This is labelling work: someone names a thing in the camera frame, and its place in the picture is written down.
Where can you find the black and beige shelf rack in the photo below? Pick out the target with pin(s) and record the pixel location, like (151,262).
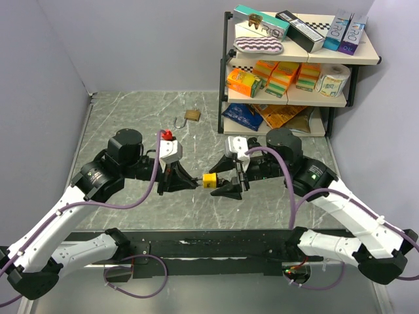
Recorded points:
(324,113)

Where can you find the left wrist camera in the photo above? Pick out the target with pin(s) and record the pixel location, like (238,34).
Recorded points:
(171,149)

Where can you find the toilet paper roll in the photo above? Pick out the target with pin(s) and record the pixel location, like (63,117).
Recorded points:
(332,79)

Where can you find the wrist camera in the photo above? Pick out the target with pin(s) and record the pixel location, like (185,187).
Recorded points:
(237,146)
(171,149)

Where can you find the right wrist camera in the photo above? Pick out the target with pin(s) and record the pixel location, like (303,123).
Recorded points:
(237,146)

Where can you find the yellow padlock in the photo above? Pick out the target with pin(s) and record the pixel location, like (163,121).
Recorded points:
(211,181)

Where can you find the black and white box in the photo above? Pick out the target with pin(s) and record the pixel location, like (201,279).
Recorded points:
(301,33)

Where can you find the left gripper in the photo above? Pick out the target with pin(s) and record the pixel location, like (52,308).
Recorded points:
(174,178)

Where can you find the blue snack bag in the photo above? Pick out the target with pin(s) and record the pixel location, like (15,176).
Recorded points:
(243,115)

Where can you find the right sponge pack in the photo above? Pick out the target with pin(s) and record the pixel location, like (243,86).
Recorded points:
(308,76)

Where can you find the teal toothpaste box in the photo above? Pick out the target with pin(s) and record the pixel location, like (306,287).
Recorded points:
(260,23)

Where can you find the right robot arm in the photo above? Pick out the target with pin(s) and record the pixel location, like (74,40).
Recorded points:
(376,248)

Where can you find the pink striped sleep mask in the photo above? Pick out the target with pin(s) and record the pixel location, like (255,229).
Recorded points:
(258,45)

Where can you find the blue toothpaste box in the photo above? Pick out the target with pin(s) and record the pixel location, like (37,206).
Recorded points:
(337,29)

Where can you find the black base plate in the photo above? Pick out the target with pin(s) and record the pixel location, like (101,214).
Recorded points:
(212,252)

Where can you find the left sponge pack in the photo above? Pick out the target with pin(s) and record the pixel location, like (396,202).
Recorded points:
(263,69)

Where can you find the black padlock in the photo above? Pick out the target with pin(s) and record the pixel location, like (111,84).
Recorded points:
(253,142)

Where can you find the brass padlock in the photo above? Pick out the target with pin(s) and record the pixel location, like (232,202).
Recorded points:
(190,115)

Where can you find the brown snack bag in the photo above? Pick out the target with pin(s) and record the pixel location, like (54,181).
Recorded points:
(300,122)

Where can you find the orange snack bag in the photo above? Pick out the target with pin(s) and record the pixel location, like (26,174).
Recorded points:
(276,116)

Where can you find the orange carton box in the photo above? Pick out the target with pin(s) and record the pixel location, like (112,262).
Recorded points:
(243,82)

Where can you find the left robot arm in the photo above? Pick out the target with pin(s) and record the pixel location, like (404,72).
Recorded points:
(36,262)

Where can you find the sponge pack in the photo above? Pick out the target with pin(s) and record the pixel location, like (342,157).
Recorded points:
(281,78)
(263,69)
(308,76)

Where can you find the middle sponge pack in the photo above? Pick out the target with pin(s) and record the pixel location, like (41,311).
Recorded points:
(281,78)

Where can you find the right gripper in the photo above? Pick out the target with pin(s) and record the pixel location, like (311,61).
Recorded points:
(232,191)

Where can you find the purple toothpaste box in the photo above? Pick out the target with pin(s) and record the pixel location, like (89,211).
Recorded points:
(353,34)

